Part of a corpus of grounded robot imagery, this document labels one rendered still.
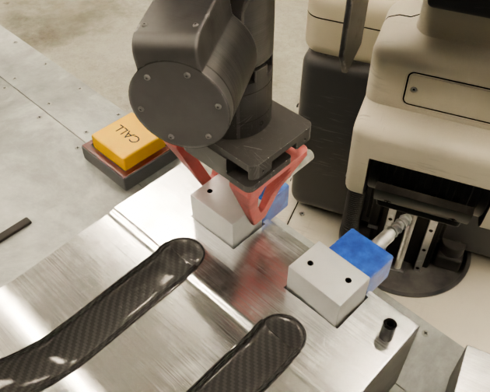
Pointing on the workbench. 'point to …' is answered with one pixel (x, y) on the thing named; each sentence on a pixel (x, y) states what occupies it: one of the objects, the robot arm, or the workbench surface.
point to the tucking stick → (6, 234)
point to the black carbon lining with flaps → (80, 333)
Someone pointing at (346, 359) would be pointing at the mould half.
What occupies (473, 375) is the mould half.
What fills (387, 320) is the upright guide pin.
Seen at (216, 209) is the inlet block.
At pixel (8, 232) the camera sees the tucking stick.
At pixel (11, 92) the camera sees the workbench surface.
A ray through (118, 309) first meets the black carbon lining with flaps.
